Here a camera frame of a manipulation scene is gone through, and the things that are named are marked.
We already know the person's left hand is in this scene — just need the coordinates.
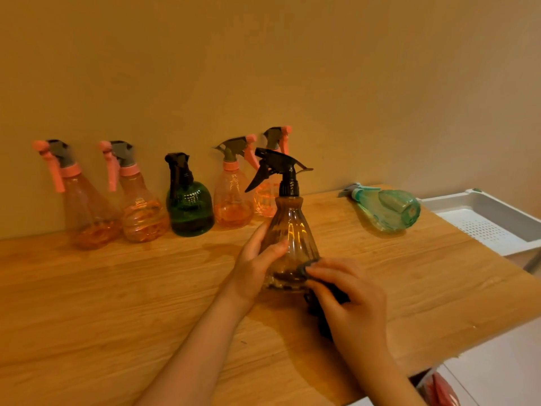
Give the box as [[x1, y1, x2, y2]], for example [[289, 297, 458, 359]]
[[226, 219, 290, 306]]

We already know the person's right hand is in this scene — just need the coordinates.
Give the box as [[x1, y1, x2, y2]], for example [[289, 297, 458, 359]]
[[305, 258, 389, 356]]

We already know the black cleaning cloth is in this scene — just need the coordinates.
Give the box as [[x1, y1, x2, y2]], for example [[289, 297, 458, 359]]
[[298, 259, 351, 341]]

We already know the brown spray bottle black trigger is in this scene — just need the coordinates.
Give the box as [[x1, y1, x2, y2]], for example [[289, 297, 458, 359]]
[[245, 148, 321, 291]]

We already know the person's left forearm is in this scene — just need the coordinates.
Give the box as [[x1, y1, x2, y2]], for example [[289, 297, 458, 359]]
[[136, 287, 257, 406]]

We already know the person's right forearm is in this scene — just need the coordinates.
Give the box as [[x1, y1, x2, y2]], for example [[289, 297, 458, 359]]
[[342, 334, 427, 406]]

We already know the orange spray bottle pink trigger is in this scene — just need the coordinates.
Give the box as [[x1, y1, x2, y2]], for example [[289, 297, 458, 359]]
[[98, 140, 170, 243], [32, 139, 123, 251], [253, 126, 293, 219], [213, 134, 259, 229]]

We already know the teal spray bottle lying down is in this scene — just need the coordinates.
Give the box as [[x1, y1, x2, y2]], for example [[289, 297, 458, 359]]
[[338, 183, 422, 232]]

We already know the green spray bottle black trigger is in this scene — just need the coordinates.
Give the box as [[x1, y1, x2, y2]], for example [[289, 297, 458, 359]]
[[165, 152, 215, 237]]

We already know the red plastic bag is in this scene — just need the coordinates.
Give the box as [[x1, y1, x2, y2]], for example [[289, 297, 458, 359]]
[[418, 369, 461, 406]]

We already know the white plastic perforated tray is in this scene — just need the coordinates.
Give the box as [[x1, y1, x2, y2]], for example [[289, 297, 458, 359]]
[[418, 188, 541, 257]]

